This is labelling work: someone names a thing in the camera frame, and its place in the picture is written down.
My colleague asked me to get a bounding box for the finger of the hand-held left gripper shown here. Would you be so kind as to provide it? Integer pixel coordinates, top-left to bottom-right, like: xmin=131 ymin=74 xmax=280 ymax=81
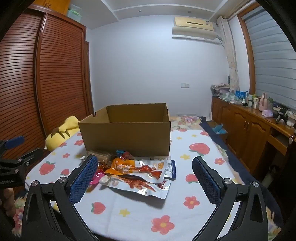
xmin=14 ymin=148 xmax=45 ymax=168
xmin=0 ymin=136 xmax=25 ymax=160

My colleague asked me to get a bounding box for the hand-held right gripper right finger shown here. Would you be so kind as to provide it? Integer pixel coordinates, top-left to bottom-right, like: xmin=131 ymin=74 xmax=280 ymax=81
xmin=192 ymin=156 xmax=270 ymax=241

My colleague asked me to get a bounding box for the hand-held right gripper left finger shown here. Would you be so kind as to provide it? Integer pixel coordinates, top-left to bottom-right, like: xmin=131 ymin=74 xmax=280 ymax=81
xmin=21 ymin=154 xmax=99 ymax=241

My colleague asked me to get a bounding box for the pink snack packet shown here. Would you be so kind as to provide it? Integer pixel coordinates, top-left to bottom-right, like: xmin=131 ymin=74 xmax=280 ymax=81
xmin=90 ymin=171 xmax=105 ymax=185

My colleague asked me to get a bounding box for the red foil snack packet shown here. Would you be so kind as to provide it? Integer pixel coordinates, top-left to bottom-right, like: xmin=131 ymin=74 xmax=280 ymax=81
xmin=98 ymin=162 xmax=113 ymax=173

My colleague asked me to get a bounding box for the brown biscuit packet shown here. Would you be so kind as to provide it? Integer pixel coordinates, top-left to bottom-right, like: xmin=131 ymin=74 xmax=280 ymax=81
xmin=87 ymin=150 xmax=114 ymax=163

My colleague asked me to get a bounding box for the silver packet with orange end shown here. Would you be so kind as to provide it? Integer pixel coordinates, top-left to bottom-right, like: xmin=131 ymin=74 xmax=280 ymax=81
xmin=110 ymin=157 xmax=176 ymax=181

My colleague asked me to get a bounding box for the silver packet with white end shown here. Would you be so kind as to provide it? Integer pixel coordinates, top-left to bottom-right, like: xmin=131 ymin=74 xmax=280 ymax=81
xmin=99 ymin=174 xmax=172 ymax=200

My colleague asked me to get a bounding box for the brown cardboard box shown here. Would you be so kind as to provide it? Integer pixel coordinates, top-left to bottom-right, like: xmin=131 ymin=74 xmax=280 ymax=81
xmin=78 ymin=103 xmax=172 ymax=158

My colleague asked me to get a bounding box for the person's left hand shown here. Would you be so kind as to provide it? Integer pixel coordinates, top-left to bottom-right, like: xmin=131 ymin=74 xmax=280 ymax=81
xmin=1 ymin=188 xmax=16 ymax=218

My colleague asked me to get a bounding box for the yellow plush toy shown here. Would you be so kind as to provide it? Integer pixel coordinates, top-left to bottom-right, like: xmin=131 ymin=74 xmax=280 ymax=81
xmin=45 ymin=115 xmax=81 ymax=151

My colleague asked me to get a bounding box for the navy bed sheet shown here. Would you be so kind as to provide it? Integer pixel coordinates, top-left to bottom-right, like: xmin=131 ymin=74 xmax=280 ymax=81
xmin=200 ymin=116 xmax=257 ymax=183

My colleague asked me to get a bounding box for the small box with blue cloth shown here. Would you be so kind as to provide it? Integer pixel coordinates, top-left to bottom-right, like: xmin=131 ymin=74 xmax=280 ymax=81
xmin=207 ymin=120 xmax=228 ymax=139

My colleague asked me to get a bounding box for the floral quilt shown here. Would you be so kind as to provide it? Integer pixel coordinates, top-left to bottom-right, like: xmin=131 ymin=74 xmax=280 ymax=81
xmin=170 ymin=115 xmax=208 ymax=133

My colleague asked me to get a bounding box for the wooden sideboard cabinet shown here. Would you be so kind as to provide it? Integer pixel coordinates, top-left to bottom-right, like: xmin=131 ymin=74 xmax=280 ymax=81
xmin=211 ymin=96 xmax=296 ymax=177

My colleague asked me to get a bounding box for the strawberry printed blanket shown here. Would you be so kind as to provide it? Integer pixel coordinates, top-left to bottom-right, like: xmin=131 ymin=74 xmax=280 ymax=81
xmin=24 ymin=130 xmax=257 ymax=241

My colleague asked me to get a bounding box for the wooden louvered wardrobe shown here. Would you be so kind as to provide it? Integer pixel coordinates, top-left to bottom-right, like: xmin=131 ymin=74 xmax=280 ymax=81
xmin=0 ymin=5 xmax=96 ymax=161

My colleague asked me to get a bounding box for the green patterned cloth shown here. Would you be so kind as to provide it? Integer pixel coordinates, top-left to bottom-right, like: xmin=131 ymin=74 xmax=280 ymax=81
xmin=218 ymin=93 xmax=243 ymax=105

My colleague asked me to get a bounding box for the cluster of toiletry bottles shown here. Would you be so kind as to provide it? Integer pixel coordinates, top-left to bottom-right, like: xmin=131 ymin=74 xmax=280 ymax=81
xmin=243 ymin=91 xmax=259 ymax=108

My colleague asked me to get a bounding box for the pile of folded cloths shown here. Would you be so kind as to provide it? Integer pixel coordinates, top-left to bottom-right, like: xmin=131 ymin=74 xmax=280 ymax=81
xmin=210 ymin=82 xmax=232 ymax=96

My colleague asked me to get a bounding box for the cream patterned curtain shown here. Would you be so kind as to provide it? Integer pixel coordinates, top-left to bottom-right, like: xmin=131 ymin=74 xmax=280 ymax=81
xmin=217 ymin=16 xmax=241 ymax=93

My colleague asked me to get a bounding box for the grey window blind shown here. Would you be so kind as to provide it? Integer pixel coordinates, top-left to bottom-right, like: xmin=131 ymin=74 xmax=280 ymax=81
xmin=243 ymin=9 xmax=296 ymax=103

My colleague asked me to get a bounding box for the clear storage box green lid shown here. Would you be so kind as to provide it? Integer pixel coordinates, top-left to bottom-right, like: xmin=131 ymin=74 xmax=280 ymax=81
xmin=67 ymin=5 xmax=82 ymax=22

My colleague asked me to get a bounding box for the beige air conditioner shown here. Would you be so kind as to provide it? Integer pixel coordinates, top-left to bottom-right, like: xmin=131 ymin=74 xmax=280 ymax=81
xmin=171 ymin=16 xmax=223 ymax=44

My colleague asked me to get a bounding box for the black camera gadget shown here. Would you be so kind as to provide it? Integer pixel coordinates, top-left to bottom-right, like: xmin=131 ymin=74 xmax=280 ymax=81
xmin=275 ymin=108 xmax=289 ymax=123

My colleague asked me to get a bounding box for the wooden window frame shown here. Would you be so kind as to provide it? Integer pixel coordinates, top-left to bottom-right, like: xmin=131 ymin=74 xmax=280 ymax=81
xmin=238 ymin=8 xmax=296 ymax=109

